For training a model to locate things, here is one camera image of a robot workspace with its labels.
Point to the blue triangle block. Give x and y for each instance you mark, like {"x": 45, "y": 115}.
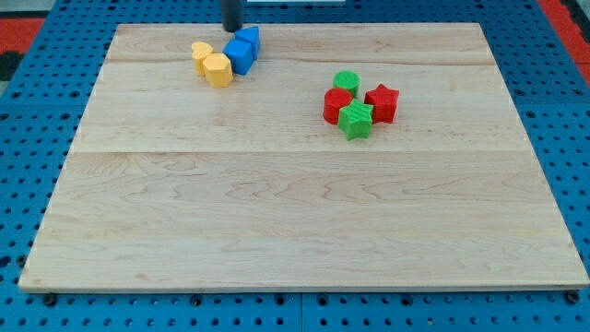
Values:
{"x": 252, "y": 36}

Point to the green star block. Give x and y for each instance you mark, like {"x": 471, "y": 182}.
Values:
{"x": 355, "y": 120}

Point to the red cylinder block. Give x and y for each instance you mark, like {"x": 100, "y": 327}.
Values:
{"x": 334, "y": 100}

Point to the green cylinder block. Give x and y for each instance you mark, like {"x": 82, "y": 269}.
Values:
{"x": 347, "y": 80}

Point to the red star block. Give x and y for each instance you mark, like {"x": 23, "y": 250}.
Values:
{"x": 384, "y": 101}

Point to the yellow hexagon block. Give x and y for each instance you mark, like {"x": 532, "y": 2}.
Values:
{"x": 218, "y": 71}

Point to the blue cube block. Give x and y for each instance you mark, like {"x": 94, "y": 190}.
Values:
{"x": 240, "y": 54}

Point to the yellow heart block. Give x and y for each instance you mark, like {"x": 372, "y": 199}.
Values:
{"x": 200, "y": 51}

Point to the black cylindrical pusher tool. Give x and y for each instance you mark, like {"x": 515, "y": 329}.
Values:
{"x": 231, "y": 14}

